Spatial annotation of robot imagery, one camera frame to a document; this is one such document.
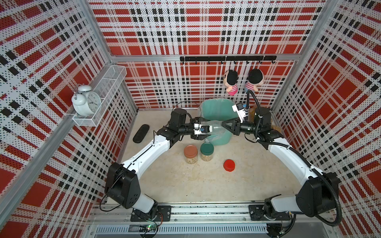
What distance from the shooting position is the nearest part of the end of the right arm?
0.66m

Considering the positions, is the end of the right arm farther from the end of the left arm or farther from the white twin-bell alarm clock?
the white twin-bell alarm clock

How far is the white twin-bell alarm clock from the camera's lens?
0.59 m

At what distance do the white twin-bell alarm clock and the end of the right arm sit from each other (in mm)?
596
